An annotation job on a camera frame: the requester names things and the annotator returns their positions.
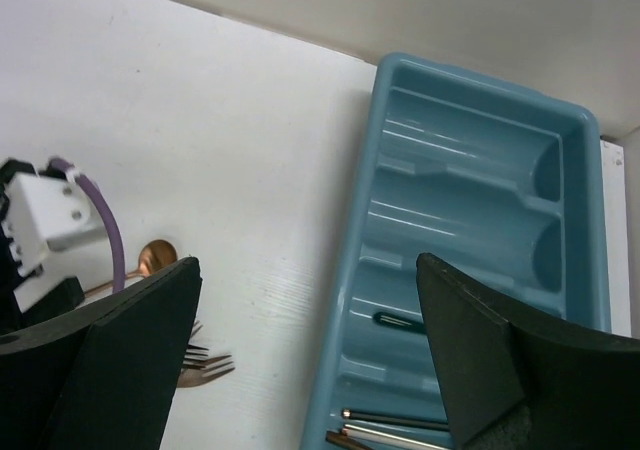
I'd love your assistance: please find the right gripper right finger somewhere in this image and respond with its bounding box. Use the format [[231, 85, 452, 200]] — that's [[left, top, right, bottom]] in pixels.
[[416, 253, 639, 449]]

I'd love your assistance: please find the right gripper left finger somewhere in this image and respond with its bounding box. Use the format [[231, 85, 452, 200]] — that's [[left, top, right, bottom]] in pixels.
[[1, 257, 202, 449]]

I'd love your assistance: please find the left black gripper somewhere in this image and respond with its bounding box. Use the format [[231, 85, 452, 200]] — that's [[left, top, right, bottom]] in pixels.
[[0, 158, 84, 334]]

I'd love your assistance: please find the copper spoon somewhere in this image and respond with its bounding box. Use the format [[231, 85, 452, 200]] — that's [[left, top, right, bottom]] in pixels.
[[82, 239, 177, 299]]

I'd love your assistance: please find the silver round spoon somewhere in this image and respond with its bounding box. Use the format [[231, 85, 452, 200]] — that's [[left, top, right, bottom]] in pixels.
[[341, 424, 447, 450]]

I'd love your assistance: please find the copper fork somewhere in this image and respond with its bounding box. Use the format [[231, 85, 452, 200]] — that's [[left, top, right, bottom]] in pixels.
[[176, 355, 235, 389]]

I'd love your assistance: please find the gold fork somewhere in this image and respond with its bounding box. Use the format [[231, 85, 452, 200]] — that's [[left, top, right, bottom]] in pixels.
[[190, 320, 203, 338]]

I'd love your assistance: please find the blue plastic cutlery tray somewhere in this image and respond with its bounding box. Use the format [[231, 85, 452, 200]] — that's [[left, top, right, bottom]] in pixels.
[[300, 53, 611, 449]]

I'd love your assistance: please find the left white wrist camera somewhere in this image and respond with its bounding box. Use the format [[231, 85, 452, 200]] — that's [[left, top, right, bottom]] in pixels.
[[1, 172, 107, 277]]

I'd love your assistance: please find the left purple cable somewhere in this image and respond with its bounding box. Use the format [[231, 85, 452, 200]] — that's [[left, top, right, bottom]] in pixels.
[[47, 157, 126, 292]]

